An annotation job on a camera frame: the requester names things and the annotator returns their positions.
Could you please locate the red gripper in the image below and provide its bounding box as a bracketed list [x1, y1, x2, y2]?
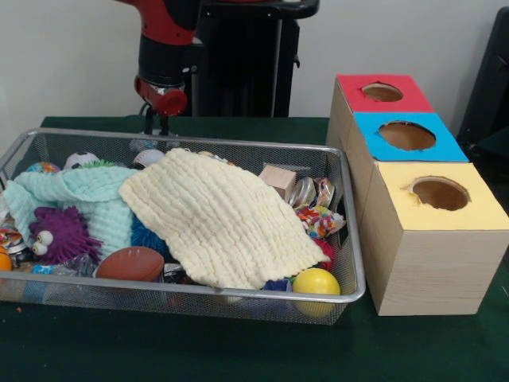
[134, 76, 188, 136]

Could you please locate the clear plastic packet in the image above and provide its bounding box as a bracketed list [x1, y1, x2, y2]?
[130, 139, 164, 152]

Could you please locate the clear mesh bin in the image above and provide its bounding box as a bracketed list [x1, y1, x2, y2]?
[0, 128, 367, 325]

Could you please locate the white ball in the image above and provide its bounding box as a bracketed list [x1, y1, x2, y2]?
[133, 149, 165, 169]

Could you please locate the small soccer ball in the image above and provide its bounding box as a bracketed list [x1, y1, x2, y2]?
[64, 152, 100, 170]

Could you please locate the mint green cloth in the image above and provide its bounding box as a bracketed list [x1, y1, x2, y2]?
[4, 166, 140, 259]

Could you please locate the cream yellow cloth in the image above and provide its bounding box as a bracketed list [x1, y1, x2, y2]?
[119, 148, 328, 290]

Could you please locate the small wooden block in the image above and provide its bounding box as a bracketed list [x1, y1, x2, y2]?
[260, 165, 297, 200]

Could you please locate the purple spiky toy with eyes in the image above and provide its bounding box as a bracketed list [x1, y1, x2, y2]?
[29, 207, 103, 266]

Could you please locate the brown toy football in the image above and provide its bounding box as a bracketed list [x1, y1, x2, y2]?
[95, 247, 165, 282]

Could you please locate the colourful crinkly packet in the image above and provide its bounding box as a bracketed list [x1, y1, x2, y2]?
[295, 205, 347, 240]

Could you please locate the yellow ball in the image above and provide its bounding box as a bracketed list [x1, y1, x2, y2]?
[292, 267, 341, 318]

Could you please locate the dark green table cloth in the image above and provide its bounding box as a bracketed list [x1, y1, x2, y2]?
[0, 115, 509, 382]

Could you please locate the black chair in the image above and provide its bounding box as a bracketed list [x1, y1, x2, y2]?
[457, 8, 509, 160]

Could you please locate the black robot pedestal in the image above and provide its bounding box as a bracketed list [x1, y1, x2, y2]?
[153, 0, 320, 119]

